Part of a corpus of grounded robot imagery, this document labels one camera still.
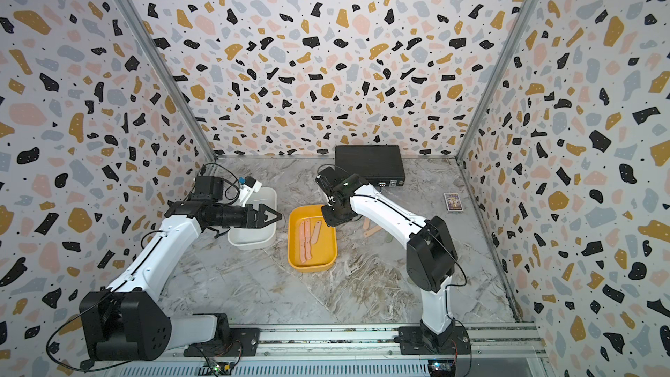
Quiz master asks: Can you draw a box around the white plastic bin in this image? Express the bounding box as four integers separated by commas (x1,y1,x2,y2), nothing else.
228,187,281,251

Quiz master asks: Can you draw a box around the yellow plastic bin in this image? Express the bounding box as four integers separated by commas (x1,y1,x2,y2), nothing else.
287,205,338,273

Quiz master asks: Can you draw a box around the long pink sheathed knife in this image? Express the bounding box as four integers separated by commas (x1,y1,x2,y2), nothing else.
298,221,306,265

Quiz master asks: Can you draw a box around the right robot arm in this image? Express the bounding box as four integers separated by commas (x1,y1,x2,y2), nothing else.
316,166,459,353

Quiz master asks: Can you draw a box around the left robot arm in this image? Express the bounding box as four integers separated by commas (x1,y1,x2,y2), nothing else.
76,171,282,373

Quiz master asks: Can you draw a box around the playing card box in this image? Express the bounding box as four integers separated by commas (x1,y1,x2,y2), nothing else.
443,193,464,212

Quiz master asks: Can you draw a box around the black ribbed briefcase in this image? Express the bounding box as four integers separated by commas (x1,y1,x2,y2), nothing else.
335,145,406,187

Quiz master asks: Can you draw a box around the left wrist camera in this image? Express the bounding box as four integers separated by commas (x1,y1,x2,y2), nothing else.
237,176,262,207

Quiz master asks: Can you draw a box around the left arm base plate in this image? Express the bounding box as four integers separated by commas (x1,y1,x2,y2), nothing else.
183,327,261,358

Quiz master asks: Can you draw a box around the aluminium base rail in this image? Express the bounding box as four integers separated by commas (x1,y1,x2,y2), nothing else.
109,323,554,376

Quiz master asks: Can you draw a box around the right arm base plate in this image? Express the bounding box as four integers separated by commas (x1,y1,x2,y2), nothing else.
394,325,471,355

